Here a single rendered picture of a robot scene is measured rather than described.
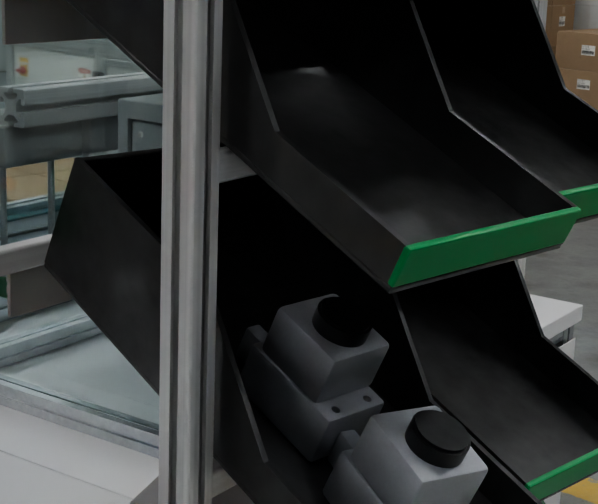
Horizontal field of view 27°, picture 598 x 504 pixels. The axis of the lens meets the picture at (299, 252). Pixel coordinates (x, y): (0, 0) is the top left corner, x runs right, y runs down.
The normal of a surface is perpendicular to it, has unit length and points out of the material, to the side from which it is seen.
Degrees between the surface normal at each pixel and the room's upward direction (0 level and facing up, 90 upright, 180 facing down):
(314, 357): 90
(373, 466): 86
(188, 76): 90
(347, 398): 25
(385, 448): 86
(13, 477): 0
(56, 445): 0
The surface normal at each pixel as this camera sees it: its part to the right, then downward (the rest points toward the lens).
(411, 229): 0.33, -0.80
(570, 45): -0.69, 0.15
